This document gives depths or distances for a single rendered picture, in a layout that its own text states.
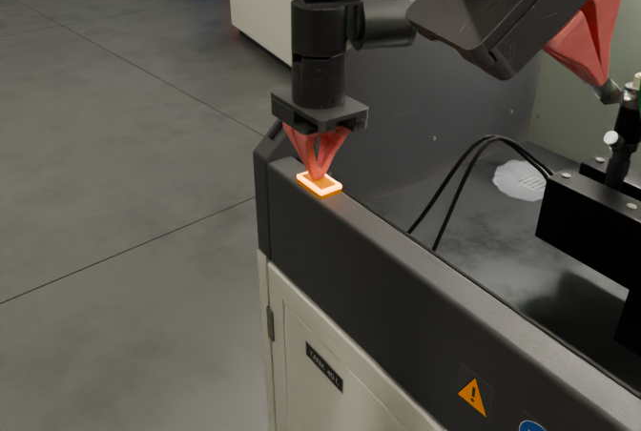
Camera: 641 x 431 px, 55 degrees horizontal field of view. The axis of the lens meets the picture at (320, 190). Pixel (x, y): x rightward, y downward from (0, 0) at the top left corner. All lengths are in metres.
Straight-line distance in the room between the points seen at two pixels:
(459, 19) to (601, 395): 0.33
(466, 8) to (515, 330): 0.33
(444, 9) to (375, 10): 0.34
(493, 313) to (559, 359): 0.07
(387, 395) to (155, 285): 1.49
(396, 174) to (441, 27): 0.66
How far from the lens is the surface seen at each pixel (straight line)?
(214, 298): 2.05
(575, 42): 0.31
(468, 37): 0.28
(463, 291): 0.58
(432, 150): 0.98
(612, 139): 0.69
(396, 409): 0.73
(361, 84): 0.83
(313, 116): 0.63
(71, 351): 1.99
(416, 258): 0.61
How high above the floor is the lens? 1.32
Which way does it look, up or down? 31 degrees down
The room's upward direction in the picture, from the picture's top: straight up
